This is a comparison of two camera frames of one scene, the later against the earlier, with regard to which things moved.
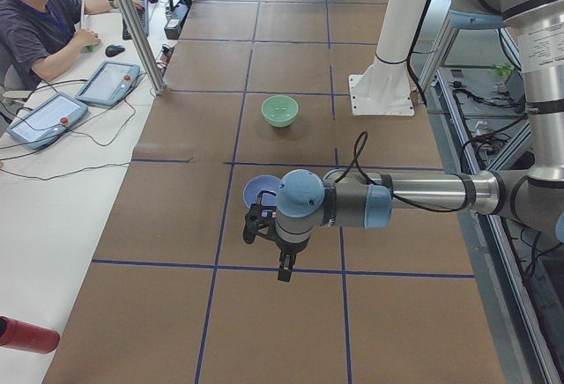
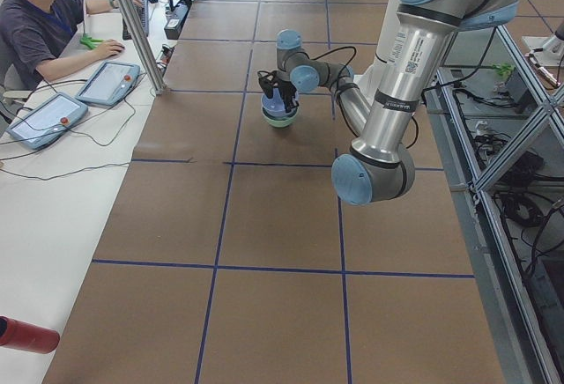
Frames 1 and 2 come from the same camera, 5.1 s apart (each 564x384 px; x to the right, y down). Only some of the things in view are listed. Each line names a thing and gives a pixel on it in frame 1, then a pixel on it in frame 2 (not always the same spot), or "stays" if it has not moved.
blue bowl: [262, 189] → [276, 106]
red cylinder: [26, 337] stays
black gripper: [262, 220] → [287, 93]
